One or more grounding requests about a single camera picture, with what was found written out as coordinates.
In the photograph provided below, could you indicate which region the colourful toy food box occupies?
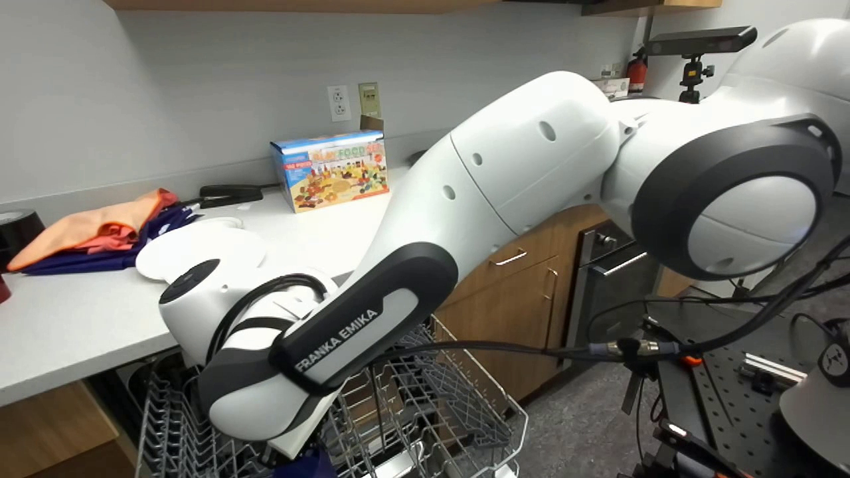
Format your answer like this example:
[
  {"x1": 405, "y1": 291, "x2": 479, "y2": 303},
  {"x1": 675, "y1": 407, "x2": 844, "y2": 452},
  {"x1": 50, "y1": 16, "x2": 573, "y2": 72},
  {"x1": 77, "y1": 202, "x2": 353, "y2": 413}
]
[{"x1": 269, "y1": 129, "x2": 394, "y2": 215}]

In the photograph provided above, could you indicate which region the grey round robot base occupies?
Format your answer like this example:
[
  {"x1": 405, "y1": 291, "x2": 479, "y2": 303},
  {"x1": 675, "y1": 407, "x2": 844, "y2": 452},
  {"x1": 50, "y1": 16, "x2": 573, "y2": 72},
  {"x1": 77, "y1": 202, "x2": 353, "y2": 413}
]
[{"x1": 775, "y1": 364, "x2": 850, "y2": 478}]

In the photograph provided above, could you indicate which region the black stereo camera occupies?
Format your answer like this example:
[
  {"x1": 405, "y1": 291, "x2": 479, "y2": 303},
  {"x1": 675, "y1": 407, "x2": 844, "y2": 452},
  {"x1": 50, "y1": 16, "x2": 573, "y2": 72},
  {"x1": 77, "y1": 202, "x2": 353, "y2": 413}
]
[{"x1": 645, "y1": 23, "x2": 759, "y2": 57}]

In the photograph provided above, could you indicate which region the white green stick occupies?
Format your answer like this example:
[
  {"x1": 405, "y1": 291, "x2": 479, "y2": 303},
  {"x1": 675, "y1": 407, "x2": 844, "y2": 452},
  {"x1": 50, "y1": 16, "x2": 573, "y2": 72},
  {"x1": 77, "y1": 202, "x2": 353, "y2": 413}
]
[{"x1": 742, "y1": 349, "x2": 811, "y2": 388}]

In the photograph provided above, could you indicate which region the black perforated robot table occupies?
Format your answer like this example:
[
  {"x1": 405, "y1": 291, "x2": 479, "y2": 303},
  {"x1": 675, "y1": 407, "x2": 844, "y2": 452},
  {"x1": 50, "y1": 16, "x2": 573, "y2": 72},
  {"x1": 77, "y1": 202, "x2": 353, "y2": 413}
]
[{"x1": 642, "y1": 294, "x2": 850, "y2": 478}]

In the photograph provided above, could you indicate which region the red fire extinguisher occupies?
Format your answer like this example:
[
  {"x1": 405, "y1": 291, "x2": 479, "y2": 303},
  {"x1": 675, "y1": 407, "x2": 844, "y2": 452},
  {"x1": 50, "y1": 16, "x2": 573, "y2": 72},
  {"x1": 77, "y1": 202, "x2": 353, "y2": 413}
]
[{"x1": 625, "y1": 51, "x2": 650, "y2": 96}]

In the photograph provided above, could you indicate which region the black built-in oven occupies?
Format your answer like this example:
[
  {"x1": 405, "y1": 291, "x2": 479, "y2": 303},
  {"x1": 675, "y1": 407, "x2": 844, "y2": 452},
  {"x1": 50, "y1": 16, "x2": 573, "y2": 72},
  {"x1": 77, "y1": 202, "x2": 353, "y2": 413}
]
[{"x1": 560, "y1": 219, "x2": 665, "y2": 375}]

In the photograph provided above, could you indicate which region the grey wire dishwasher rack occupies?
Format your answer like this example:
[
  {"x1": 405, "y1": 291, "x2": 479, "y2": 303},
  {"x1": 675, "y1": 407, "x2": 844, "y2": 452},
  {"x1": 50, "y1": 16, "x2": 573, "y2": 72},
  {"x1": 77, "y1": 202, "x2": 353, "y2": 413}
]
[{"x1": 135, "y1": 315, "x2": 531, "y2": 478}]

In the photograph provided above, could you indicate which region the wooden cabinet with drawer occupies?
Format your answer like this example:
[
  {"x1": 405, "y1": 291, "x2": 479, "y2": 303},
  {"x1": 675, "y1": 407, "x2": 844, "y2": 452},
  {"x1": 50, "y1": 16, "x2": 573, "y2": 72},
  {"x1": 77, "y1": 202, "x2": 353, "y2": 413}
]
[{"x1": 428, "y1": 202, "x2": 613, "y2": 403}]

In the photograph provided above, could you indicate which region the black round device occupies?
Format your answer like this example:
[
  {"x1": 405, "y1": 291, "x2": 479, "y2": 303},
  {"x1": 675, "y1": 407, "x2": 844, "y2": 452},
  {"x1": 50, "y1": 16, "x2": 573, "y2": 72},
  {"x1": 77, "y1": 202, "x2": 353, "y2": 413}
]
[{"x1": 812, "y1": 315, "x2": 850, "y2": 389}]

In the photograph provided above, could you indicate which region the low wooden cabinet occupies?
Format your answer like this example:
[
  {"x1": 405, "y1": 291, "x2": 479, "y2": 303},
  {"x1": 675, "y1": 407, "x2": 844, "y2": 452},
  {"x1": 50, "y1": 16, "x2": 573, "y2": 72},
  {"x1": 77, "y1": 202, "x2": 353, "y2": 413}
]
[{"x1": 0, "y1": 380, "x2": 140, "y2": 478}]

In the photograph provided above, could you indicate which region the white round plate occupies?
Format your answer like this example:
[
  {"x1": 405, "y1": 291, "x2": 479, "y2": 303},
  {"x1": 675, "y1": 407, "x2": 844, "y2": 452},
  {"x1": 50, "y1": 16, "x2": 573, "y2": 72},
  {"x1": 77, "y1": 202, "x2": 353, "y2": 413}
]
[{"x1": 134, "y1": 215, "x2": 269, "y2": 287}]

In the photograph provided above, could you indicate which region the tan wall switch plate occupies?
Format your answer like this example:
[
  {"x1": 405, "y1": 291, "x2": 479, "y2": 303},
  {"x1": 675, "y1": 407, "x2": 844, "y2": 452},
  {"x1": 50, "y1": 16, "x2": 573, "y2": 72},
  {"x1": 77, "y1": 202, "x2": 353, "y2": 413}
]
[{"x1": 357, "y1": 80, "x2": 385, "y2": 136}]

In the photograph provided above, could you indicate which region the white wall outlet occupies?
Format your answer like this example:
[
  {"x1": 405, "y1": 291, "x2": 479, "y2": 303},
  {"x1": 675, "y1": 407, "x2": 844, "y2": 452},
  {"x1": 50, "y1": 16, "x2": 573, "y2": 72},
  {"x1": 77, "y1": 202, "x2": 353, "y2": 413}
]
[{"x1": 325, "y1": 81, "x2": 353, "y2": 124}]

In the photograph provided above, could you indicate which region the orange handled tool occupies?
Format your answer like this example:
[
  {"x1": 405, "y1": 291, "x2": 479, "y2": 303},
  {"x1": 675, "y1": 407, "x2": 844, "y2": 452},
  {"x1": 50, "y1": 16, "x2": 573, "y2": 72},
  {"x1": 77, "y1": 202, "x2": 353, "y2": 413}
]
[{"x1": 641, "y1": 315, "x2": 709, "y2": 371}]

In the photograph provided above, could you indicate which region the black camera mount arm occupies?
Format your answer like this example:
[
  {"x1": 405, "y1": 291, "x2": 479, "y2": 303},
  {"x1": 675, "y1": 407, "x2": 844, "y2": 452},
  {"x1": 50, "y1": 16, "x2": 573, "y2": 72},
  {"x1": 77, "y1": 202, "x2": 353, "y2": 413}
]
[{"x1": 677, "y1": 53, "x2": 718, "y2": 105}]

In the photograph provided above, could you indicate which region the black stapler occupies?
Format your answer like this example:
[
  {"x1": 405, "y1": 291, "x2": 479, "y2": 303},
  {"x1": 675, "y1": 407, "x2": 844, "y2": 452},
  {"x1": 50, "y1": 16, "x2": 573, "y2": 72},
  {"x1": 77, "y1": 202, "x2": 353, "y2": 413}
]
[{"x1": 196, "y1": 180, "x2": 265, "y2": 213}]

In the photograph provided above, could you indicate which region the orange cloth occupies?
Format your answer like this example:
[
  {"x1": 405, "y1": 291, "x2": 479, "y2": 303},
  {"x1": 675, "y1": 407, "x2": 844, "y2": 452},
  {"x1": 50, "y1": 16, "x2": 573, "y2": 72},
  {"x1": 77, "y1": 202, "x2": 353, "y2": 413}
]
[{"x1": 6, "y1": 185, "x2": 180, "y2": 274}]

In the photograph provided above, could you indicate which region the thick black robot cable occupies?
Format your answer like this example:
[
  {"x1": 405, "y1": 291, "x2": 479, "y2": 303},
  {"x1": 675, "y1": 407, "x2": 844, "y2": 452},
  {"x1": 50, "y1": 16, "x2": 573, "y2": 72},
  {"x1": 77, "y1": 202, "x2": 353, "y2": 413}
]
[{"x1": 381, "y1": 233, "x2": 850, "y2": 364}]

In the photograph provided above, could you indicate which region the dark blue cloth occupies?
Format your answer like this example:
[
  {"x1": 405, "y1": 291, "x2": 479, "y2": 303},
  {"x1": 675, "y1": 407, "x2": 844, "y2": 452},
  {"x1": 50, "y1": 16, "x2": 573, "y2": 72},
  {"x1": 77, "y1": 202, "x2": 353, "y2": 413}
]
[{"x1": 23, "y1": 202, "x2": 201, "y2": 279}]

